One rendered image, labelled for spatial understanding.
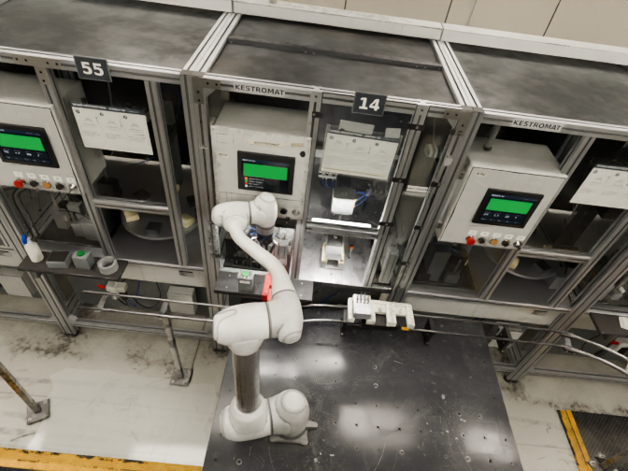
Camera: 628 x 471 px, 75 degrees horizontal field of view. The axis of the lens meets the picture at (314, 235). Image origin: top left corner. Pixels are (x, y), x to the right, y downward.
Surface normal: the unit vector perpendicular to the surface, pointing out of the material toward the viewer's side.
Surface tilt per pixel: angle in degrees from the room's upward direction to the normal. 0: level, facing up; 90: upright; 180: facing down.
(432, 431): 0
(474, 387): 0
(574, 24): 90
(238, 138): 90
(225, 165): 90
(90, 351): 0
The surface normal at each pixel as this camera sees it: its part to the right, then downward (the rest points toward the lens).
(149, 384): 0.11, -0.71
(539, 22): -0.06, 0.69
